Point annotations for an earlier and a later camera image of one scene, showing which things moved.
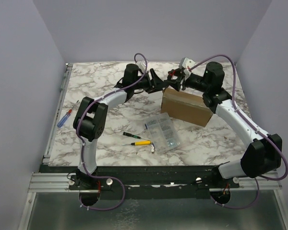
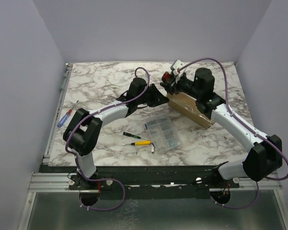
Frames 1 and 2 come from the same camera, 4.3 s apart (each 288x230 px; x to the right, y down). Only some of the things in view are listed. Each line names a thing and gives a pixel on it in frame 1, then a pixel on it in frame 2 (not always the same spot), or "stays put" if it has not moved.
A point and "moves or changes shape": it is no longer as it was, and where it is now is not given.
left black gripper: [156, 82] to [158, 98]
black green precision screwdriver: [125, 133] stays put
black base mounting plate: [140, 182] stays put
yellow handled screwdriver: [137, 143] stays put
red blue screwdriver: [65, 117] stays put
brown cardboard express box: [186, 106] moves or changes shape
